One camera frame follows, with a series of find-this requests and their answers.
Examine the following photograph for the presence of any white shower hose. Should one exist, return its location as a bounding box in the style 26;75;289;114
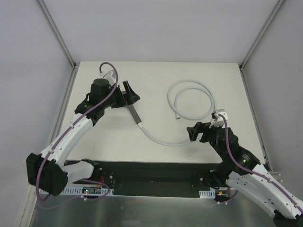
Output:
137;79;216;147

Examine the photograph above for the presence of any grey shower head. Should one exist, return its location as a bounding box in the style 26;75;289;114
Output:
128;105;142;124

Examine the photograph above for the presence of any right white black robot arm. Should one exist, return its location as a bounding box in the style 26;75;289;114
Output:
187;122;303;227

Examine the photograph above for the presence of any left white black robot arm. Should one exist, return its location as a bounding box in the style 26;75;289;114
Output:
26;79;140;196

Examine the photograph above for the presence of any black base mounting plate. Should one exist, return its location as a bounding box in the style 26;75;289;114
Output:
89;161;227;198

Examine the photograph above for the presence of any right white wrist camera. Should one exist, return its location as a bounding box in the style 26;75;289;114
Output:
210;109;228;128

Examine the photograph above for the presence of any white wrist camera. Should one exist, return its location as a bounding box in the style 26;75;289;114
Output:
210;109;228;128
100;70;116;86

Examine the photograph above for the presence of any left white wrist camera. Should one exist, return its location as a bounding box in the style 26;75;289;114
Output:
100;70;116;86

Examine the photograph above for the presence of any left aluminium frame post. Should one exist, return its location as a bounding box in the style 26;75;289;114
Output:
36;0;80;69

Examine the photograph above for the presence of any aluminium frame post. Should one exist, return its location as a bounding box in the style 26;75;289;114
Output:
36;0;80;69
239;0;286;71

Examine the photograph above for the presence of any right white cable duct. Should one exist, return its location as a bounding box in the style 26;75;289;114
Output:
199;189;216;199

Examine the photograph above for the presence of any white cable duct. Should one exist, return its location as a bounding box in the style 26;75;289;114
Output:
199;189;216;199
60;186;114;196

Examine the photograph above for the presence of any left white cable duct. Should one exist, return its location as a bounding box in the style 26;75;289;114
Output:
60;186;114;196

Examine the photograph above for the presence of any right aluminium frame post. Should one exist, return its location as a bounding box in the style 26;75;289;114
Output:
239;0;286;71

